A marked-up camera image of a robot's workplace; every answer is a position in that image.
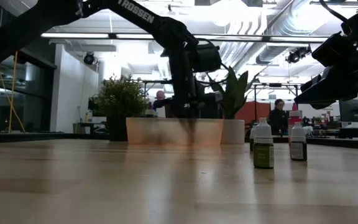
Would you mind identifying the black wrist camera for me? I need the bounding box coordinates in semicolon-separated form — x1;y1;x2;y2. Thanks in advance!
193;42;223;73
311;30;354;68

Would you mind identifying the silver ventilation duct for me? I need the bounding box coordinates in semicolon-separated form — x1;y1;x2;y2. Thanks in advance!
233;0;347;72

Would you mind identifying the pink squeeze bottle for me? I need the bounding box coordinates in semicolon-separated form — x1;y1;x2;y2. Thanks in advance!
288;102;303;127

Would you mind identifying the snake plant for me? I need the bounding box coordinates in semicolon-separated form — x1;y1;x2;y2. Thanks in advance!
209;65;260;121

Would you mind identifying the yellow-label dropper bottle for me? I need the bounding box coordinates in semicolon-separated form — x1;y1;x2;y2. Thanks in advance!
253;117;275;170

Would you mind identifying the black computer monitor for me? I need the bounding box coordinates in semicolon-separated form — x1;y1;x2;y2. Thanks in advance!
338;98;358;123

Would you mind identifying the small dropper bottle dark liquid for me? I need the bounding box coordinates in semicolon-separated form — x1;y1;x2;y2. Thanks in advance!
290;121;308;162
249;125;257;152

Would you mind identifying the white plant pot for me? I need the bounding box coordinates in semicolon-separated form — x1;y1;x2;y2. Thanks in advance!
221;119;246;144

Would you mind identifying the person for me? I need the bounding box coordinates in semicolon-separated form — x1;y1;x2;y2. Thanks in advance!
152;90;167;118
267;98;288;135

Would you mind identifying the black background desk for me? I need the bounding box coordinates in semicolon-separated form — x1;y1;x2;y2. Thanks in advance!
337;126;358;141

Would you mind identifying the bushy green plant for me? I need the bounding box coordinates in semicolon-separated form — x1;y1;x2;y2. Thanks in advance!
93;74;150;119

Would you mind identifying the translucent orange plastic bin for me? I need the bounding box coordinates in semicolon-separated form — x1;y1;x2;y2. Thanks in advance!
125;117;224;146

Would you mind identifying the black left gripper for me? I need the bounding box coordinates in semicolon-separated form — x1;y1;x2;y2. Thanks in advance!
162;43;223;118

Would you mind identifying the black workstation frame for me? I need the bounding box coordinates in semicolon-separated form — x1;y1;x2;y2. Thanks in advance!
253;82;301;118
141;80;173;105

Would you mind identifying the yellow extension cord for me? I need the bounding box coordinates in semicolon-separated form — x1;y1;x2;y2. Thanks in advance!
0;0;26;133

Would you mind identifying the black ceiling speaker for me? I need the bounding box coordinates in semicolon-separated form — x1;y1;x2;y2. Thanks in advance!
83;52;96;66

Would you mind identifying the black track spotlight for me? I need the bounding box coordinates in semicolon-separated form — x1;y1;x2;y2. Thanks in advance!
285;45;313;65

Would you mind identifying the large bottle purple tip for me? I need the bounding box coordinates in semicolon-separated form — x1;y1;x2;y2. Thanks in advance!
144;101;158;118

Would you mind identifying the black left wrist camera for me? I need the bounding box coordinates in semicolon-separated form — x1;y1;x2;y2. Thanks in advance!
193;42;223;73

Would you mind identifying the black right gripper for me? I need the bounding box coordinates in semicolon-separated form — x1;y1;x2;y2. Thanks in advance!
293;35;358;110

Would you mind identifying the grey trash can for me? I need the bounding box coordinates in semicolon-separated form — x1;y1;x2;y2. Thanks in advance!
72;122;86;134

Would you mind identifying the long ceiling light bar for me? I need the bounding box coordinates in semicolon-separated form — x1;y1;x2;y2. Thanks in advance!
40;32;329;43

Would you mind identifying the orange room partition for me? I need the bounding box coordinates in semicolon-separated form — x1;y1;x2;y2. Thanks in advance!
235;101;272;125

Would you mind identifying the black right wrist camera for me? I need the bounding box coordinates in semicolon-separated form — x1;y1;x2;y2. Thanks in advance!
311;30;354;68

